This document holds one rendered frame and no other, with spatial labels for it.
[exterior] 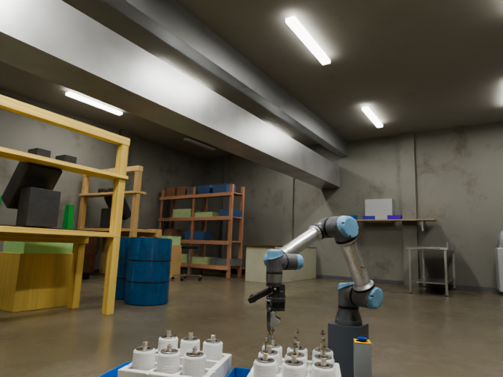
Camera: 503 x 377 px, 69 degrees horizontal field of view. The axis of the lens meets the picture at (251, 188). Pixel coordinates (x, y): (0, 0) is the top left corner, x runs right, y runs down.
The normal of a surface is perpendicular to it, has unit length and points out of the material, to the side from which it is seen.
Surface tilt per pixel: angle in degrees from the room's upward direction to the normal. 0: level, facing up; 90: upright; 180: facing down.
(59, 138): 90
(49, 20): 90
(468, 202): 90
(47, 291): 90
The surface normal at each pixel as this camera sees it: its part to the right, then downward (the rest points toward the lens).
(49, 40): 0.84, -0.06
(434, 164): -0.54, -0.15
